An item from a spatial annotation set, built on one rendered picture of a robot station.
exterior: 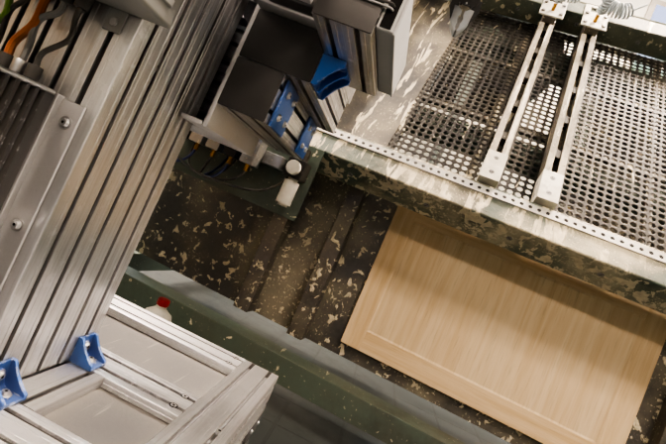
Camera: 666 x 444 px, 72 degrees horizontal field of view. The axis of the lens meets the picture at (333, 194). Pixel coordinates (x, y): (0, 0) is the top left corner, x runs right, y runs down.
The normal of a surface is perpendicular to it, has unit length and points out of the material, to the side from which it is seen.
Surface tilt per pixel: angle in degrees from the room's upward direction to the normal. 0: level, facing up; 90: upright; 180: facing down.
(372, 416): 90
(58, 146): 90
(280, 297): 90
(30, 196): 90
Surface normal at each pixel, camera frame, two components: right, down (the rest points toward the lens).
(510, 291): -0.21, -0.14
